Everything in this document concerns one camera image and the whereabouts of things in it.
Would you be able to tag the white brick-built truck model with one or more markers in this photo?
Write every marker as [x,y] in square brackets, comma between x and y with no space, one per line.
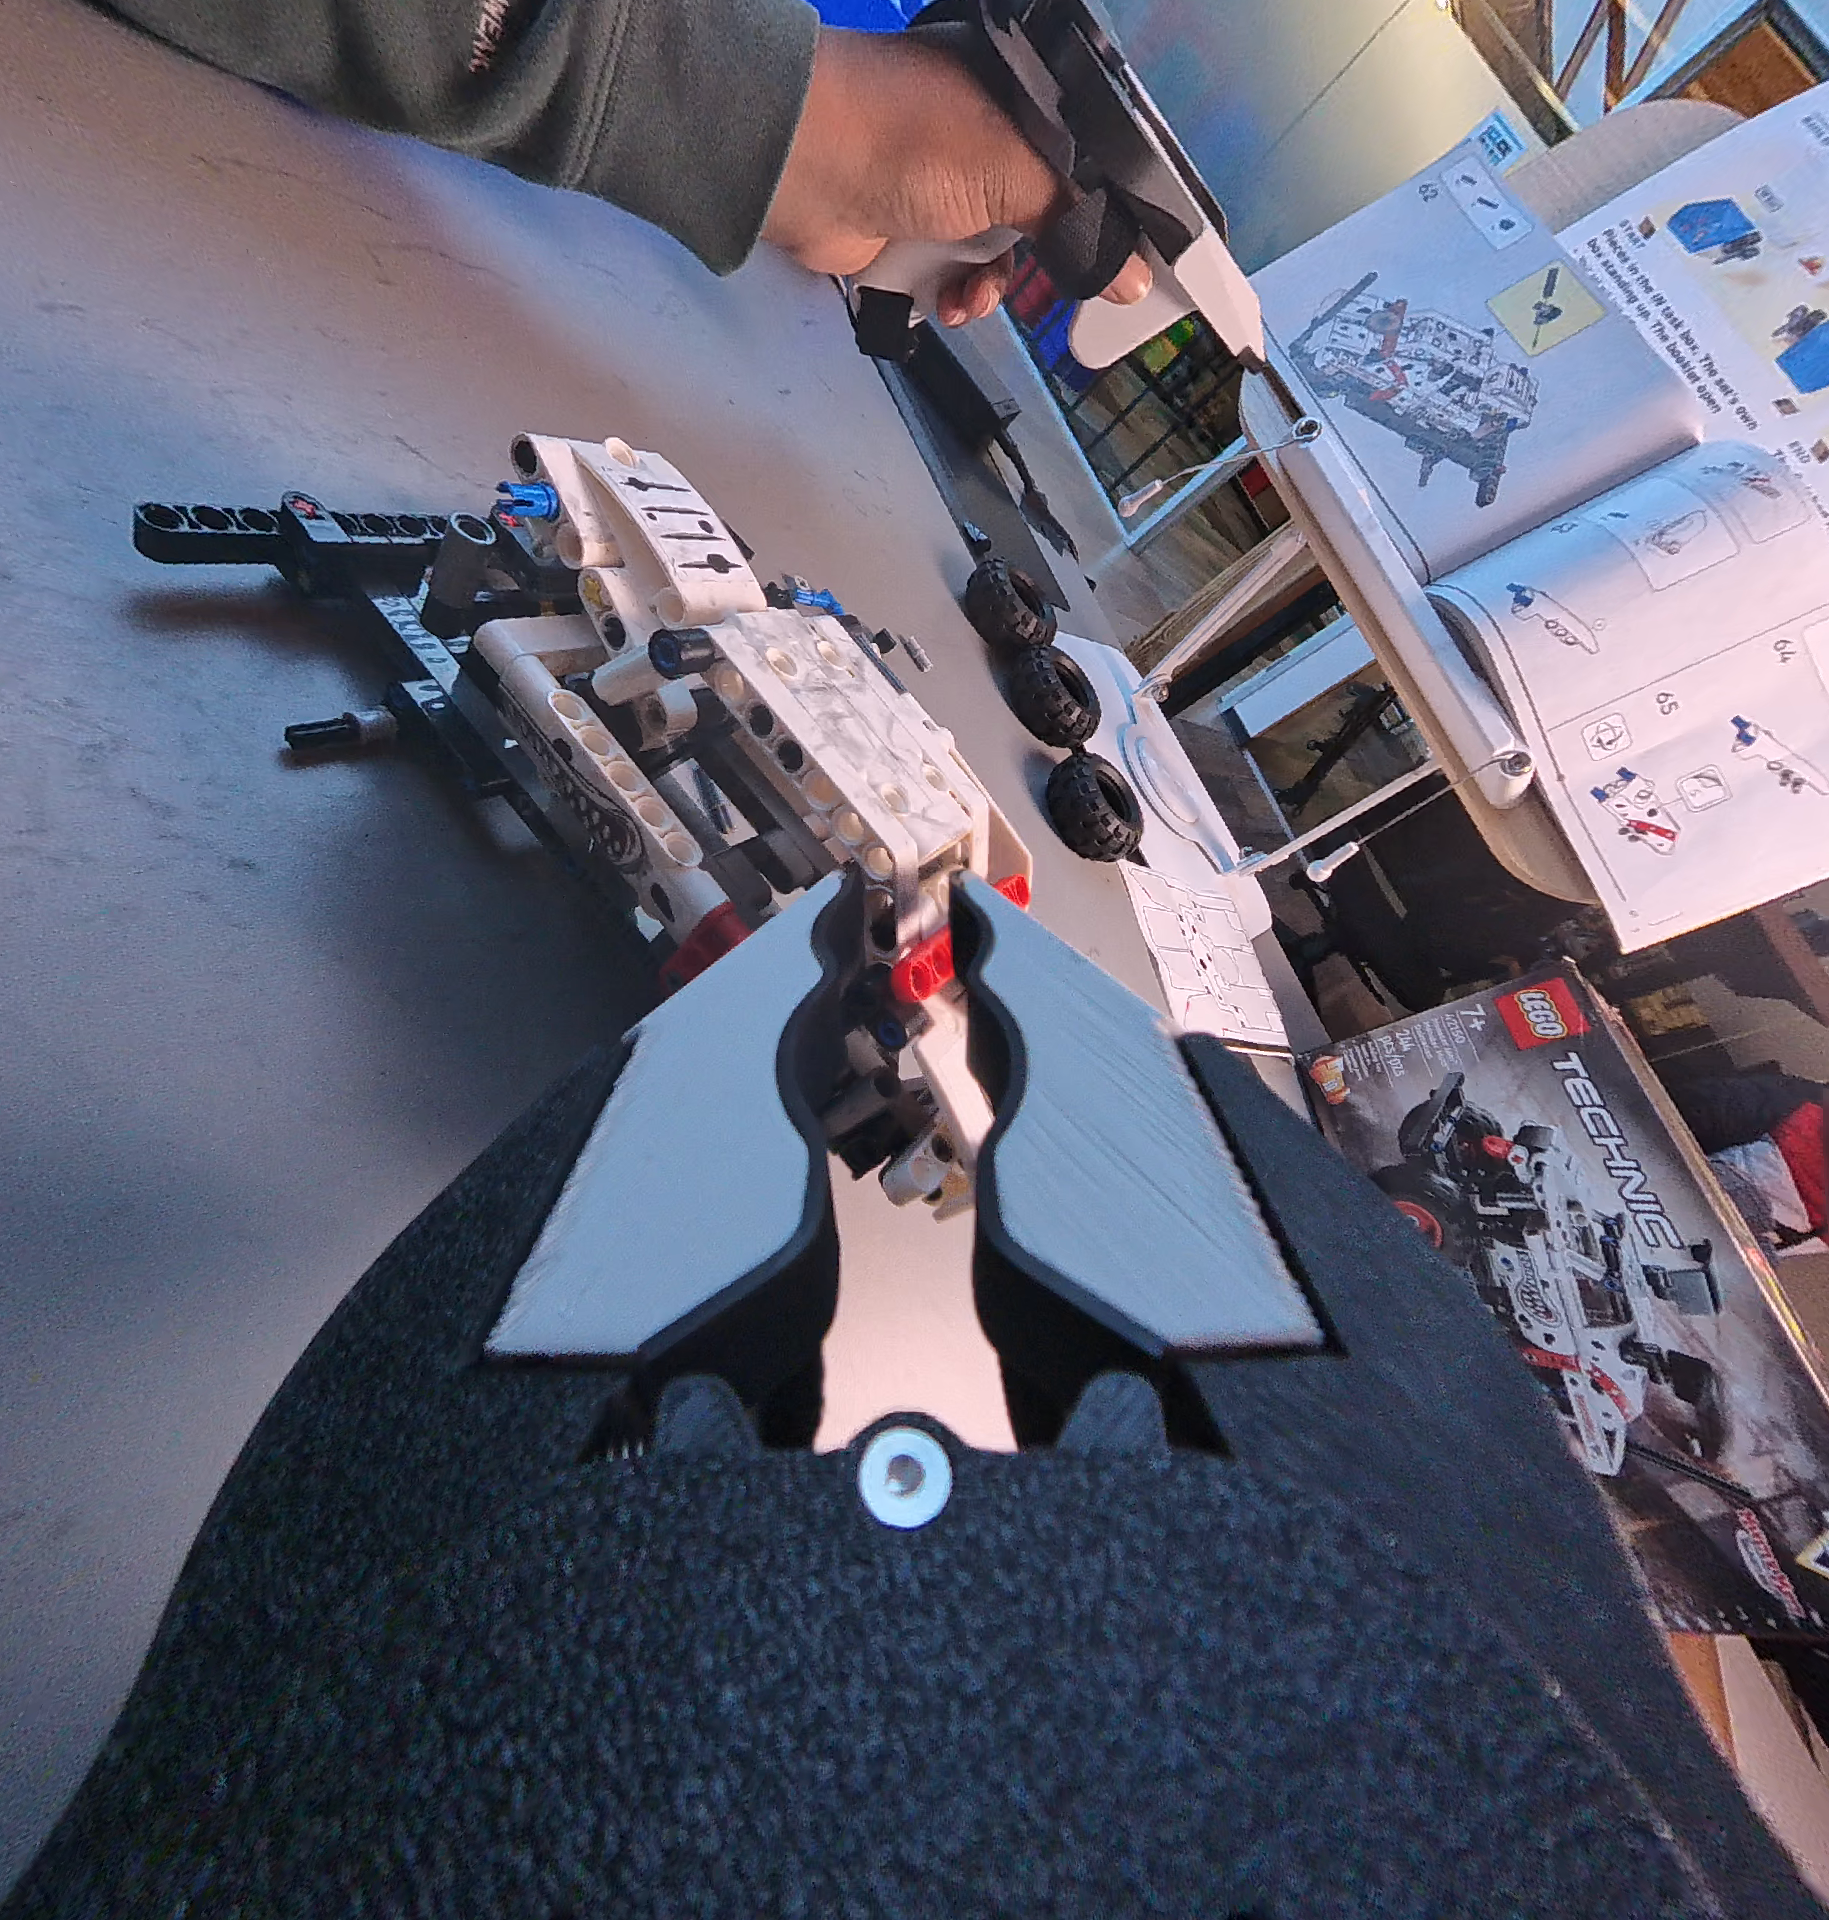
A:
[796,706]

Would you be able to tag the white sticker sheet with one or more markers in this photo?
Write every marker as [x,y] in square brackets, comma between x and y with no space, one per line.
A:
[1201,954]

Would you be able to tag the person's left hand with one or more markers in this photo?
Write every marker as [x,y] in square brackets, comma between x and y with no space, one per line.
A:
[901,165]

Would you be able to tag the toy truck set box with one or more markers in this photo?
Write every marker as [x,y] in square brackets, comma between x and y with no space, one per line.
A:
[1635,1290]

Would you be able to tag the person's left forearm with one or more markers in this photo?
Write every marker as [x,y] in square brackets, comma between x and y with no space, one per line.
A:
[556,75]

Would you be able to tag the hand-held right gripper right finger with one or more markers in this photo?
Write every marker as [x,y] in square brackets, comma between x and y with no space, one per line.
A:
[1155,1185]

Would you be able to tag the black desk mat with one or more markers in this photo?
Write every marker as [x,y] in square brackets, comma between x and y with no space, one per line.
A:
[976,420]

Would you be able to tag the printed instruction sheet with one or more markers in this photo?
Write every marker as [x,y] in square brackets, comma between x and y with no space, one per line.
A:
[1786,270]

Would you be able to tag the white book stand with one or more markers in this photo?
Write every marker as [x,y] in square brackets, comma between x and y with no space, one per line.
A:
[1395,630]

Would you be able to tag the grey desk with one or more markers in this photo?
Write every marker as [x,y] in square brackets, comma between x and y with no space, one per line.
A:
[255,961]

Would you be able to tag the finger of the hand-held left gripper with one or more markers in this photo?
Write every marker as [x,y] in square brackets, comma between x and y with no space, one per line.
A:
[1186,308]

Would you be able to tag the black knobby toy tyre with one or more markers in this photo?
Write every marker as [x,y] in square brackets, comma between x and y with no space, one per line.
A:
[1096,804]
[1050,697]
[1005,600]

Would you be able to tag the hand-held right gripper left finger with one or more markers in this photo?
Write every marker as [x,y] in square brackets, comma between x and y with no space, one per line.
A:
[660,1201]

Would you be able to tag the instruction booklet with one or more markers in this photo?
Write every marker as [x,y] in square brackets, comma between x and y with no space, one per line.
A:
[1665,691]

